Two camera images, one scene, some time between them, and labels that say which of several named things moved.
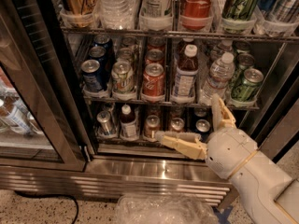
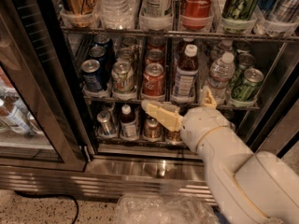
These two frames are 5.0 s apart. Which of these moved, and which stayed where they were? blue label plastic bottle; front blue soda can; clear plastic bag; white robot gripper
Moved: white robot gripper
Stayed: blue label plastic bottle; front blue soda can; clear plastic bag
